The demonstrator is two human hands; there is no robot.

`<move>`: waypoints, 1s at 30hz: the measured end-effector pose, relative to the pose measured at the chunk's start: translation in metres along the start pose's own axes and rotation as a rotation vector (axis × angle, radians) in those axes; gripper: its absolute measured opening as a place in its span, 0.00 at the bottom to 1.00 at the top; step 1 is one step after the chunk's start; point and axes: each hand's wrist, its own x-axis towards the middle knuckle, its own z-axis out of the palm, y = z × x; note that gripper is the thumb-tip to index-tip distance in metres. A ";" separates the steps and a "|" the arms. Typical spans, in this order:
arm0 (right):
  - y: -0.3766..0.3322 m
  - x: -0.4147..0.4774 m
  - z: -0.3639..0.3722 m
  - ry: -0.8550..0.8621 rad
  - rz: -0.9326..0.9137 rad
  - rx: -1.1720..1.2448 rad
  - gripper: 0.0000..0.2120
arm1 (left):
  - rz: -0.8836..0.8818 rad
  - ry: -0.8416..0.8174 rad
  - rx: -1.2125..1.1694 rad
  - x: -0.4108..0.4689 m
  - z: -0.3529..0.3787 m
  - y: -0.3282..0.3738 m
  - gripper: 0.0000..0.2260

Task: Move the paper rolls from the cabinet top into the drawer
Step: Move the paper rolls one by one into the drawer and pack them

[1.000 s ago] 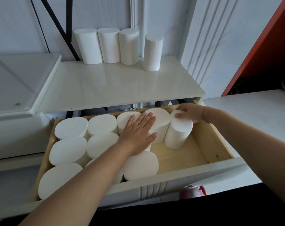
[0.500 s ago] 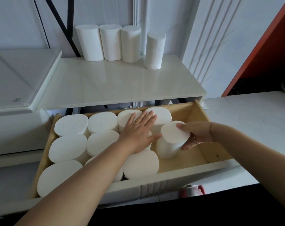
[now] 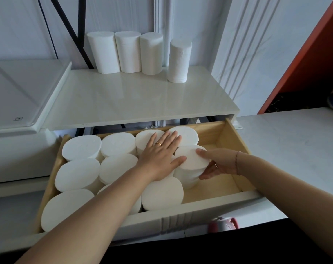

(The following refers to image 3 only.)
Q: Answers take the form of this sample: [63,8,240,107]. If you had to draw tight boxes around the person's right hand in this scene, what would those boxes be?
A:
[195,147,242,181]

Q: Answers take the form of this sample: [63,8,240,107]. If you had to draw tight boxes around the person's left hand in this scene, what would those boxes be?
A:
[135,130,188,182]

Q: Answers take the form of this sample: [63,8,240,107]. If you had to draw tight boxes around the white drawer with wooden inside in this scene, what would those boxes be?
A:
[31,117,289,245]

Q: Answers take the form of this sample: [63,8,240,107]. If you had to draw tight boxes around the person's left forearm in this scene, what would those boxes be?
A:
[15,166,156,264]

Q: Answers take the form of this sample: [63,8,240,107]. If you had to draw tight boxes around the person's right forearm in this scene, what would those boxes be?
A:
[236,152,333,263]

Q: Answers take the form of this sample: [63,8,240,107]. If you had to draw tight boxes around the white cabinet top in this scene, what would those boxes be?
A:
[41,66,241,132]

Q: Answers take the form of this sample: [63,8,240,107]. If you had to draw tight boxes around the red slipper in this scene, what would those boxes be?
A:
[208,216,239,234]

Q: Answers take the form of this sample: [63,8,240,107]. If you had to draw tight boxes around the white glass-topped cabinet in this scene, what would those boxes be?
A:
[0,59,73,200]

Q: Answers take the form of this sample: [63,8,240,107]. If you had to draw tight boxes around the thin red bracelet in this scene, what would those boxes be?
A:
[234,151,242,176]

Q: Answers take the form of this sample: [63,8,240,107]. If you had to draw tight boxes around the orange door frame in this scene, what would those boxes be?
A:
[257,0,333,115]

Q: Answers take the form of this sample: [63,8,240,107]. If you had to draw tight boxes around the black metal stand frame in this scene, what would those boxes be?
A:
[48,0,95,70]

